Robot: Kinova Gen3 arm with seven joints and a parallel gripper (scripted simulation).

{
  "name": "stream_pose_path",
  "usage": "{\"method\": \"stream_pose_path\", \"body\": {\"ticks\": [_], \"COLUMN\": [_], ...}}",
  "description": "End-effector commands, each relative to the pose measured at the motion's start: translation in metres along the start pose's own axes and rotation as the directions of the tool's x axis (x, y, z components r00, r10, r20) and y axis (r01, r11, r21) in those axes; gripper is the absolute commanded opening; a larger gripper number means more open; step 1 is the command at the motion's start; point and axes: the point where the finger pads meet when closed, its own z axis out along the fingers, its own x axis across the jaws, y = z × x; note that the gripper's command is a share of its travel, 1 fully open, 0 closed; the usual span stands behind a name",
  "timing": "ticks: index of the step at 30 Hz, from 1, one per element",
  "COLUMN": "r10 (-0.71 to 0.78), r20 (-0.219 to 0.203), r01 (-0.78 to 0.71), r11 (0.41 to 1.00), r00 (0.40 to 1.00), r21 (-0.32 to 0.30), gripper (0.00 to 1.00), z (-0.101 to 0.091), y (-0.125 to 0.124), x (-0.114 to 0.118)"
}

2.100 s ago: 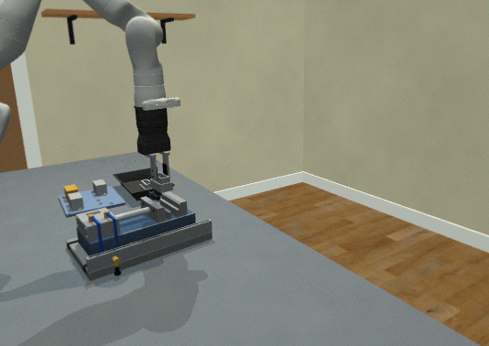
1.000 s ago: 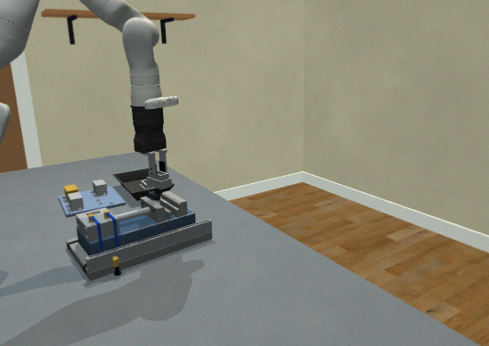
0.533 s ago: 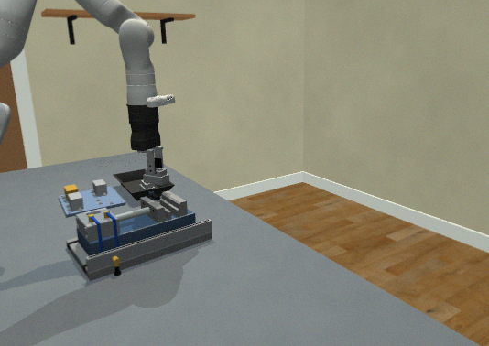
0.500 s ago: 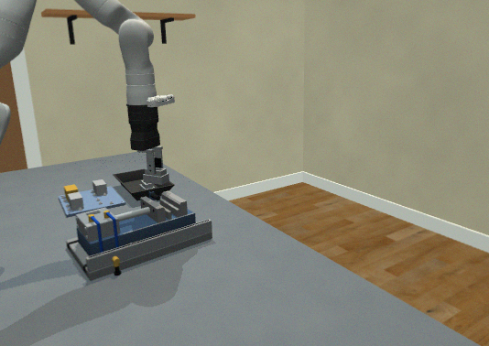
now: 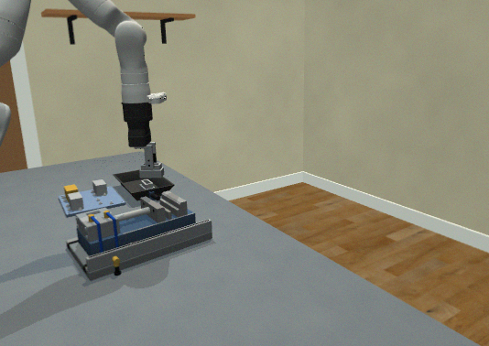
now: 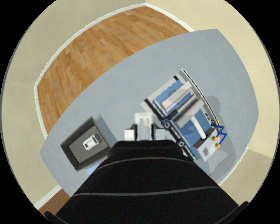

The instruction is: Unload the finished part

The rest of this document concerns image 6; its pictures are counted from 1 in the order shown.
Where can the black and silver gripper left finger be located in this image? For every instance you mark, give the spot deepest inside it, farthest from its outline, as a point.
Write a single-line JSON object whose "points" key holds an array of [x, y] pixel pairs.
{"points": [[131, 134]]}

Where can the grey rectangular block with pocket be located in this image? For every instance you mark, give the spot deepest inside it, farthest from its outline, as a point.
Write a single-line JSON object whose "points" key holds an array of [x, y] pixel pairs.
{"points": [[90, 143], [143, 121]]}

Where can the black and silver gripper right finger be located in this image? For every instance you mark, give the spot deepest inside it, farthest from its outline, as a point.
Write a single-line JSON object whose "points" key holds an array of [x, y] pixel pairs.
{"points": [[157, 133]]}

